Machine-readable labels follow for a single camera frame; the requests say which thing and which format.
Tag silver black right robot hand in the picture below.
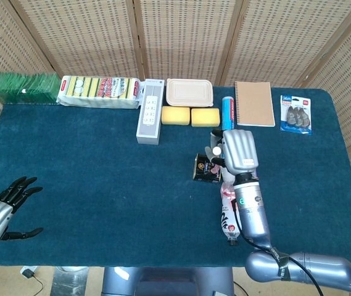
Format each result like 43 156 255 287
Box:
205 129 260 183

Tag glass test tube white cap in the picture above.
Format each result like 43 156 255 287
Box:
212 147 225 163

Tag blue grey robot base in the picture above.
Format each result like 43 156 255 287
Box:
101 266 234 296

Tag black luncheon meat tin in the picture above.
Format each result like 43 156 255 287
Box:
192 153 223 183

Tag blue foil roll box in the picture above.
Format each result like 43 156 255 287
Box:
221 96 236 131

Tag yellow sponge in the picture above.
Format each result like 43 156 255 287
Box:
161 106 191 125
191 107 221 128

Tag brown spiral notebook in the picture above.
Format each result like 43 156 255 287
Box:
234 81 276 128

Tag plastic bottle pink white label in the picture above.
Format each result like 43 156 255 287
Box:
219 181 241 247

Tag blue blister pack of hooks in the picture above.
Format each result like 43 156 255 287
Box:
279 94 313 136

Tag beige lidded food container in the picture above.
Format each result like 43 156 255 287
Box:
165 78 214 107

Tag white power strip box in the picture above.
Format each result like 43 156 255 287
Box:
136 78 165 146

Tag grey metal table leg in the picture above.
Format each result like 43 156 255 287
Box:
52 266 89 296

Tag blue carpet table mat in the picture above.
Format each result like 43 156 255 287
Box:
0 86 351 268

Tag woven bamboo folding screen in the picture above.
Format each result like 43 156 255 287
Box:
0 0 351 216

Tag green scouring pad pack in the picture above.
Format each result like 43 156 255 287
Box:
0 72 61 104

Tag wrapped pack of sponges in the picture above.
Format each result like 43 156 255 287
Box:
56 75 142 110

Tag black floor cable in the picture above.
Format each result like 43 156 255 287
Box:
31 273 44 296

